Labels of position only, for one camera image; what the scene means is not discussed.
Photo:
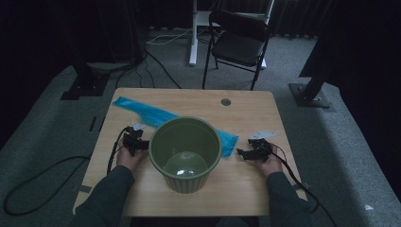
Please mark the dark curtain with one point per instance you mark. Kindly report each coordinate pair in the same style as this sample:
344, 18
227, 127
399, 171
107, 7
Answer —
296, 19

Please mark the white paper scrap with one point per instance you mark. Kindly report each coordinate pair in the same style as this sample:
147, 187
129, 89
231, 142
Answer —
369, 207

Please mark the black stand with square base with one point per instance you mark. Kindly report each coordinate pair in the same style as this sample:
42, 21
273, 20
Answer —
86, 85

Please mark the grey tape piece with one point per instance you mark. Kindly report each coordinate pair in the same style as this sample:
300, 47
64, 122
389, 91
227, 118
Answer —
300, 186
84, 188

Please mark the round table grommet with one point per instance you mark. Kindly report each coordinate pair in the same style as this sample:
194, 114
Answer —
225, 101

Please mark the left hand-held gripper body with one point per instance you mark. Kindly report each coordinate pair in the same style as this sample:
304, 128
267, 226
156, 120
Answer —
131, 138

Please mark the person's right hand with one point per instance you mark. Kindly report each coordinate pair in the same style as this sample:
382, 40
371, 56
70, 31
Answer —
272, 165

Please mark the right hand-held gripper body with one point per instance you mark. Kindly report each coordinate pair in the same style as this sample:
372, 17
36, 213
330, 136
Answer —
261, 148

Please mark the black folding chair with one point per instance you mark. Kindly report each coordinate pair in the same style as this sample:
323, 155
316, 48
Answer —
239, 47

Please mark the black stand with bolted base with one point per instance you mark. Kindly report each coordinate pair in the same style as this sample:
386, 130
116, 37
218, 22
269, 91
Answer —
310, 96

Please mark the green ribbed plastic bin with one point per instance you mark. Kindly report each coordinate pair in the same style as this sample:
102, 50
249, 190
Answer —
186, 138

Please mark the person's left hand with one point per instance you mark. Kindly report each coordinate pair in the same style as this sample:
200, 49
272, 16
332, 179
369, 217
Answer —
129, 160

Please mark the black floor tape strip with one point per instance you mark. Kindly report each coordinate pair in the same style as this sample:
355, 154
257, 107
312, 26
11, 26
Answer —
92, 123

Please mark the blue plastic bag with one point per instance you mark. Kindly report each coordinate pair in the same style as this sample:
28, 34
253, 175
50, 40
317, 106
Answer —
148, 113

